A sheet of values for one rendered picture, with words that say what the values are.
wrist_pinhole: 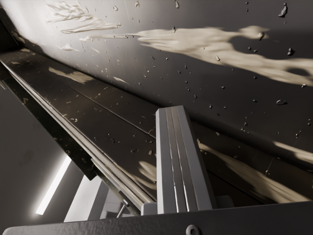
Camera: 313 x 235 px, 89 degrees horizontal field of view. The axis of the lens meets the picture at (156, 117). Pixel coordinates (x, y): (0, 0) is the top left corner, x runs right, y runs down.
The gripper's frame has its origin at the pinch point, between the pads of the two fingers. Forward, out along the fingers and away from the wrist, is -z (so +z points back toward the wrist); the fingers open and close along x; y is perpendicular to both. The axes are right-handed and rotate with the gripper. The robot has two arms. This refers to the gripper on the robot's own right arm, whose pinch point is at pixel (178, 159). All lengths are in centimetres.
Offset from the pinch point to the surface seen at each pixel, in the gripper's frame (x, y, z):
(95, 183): 168, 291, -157
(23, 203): 264, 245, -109
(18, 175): 258, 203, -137
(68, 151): 51, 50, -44
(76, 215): 193, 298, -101
